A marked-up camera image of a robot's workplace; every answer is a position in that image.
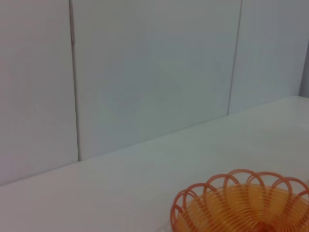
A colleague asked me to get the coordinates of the orange plastic wire basket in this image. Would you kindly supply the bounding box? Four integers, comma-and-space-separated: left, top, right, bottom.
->
169, 169, 309, 232

